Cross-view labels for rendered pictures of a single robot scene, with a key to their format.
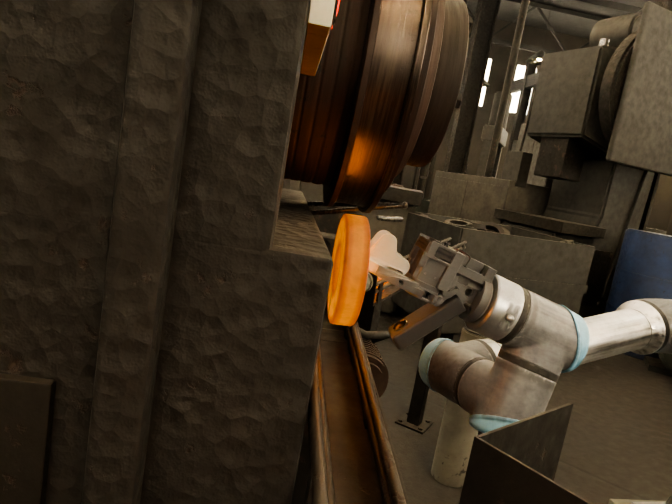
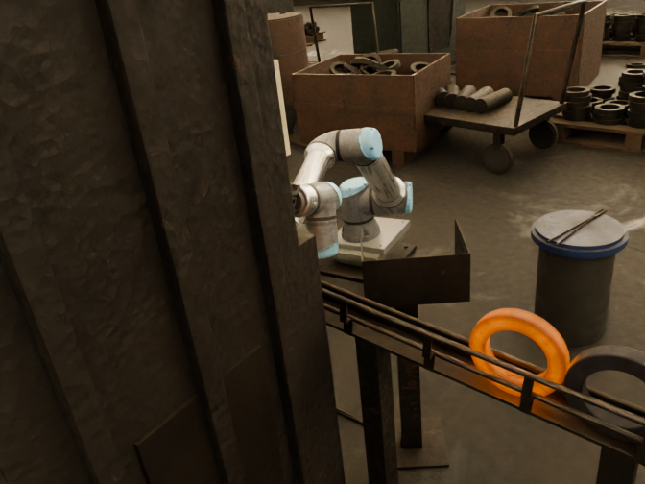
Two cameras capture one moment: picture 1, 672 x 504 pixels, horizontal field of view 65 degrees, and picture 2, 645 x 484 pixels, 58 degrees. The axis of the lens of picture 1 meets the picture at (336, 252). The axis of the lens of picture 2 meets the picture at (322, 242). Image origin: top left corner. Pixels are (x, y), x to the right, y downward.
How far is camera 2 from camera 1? 0.97 m
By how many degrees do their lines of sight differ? 45
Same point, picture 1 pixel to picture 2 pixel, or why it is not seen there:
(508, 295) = (310, 193)
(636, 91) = not seen: outside the picture
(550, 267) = not seen: hidden behind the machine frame
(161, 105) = (273, 222)
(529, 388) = (331, 228)
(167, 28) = (268, 195)
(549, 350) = (331, 206)
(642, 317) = (322, 153)
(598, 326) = (312, 171)
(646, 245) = not seen: hidden behind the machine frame
